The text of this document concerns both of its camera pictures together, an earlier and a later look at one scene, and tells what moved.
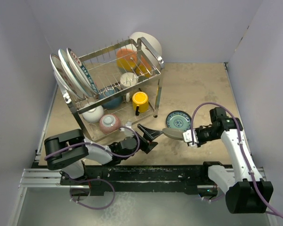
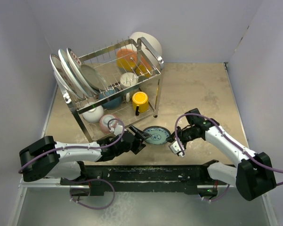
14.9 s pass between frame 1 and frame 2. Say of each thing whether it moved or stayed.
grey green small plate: moved
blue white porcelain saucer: moved
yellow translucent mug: stayed
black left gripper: moved
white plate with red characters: stayed
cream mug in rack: stayed
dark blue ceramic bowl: stayed
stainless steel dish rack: stayed
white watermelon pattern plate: moved
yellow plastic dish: stayed
